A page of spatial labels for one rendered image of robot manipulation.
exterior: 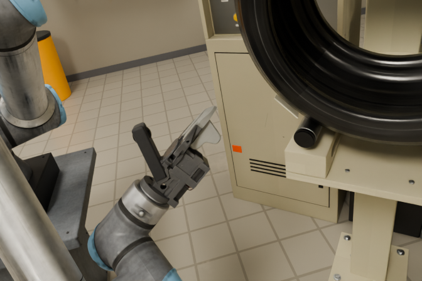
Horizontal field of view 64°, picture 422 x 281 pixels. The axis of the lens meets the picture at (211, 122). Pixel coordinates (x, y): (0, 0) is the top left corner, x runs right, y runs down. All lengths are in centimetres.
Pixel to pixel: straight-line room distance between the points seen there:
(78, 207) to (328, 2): 108
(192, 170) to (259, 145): 96
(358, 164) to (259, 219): 104
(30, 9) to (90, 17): 343
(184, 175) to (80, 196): 65
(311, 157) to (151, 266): 38
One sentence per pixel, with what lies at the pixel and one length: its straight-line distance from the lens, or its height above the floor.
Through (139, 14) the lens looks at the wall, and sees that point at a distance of 407.
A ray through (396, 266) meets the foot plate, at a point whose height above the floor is 1.
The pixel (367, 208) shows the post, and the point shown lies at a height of 38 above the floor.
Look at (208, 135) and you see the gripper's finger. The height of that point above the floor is 96.
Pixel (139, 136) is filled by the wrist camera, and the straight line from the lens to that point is 66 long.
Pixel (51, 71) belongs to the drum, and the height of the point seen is 33.
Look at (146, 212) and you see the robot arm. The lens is 68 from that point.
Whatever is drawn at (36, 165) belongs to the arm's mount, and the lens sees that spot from 135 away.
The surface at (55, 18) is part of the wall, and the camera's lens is 417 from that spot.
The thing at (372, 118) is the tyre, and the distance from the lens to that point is 65.
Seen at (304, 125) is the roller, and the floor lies 92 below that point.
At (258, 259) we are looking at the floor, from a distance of 164.
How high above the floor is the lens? 131
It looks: 30 degrees down
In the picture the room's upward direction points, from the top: 11 degrees counter-clockwise
